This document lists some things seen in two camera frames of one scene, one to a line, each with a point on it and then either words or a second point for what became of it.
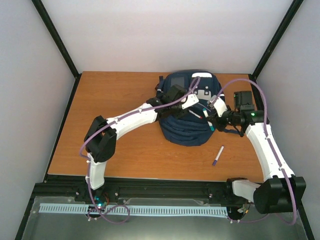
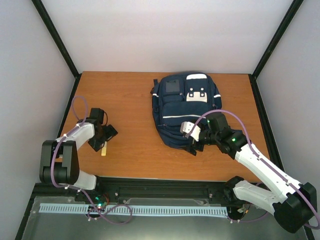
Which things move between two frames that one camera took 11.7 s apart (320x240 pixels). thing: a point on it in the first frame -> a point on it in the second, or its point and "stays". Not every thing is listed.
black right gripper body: x=221 y=126 -> x=213 y=137
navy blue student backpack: x=192 y=127 stays
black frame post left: x=62 y=48 stays
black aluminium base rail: x=78 y=187 stays
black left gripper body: x=175 y=109 -> x=101 y=137
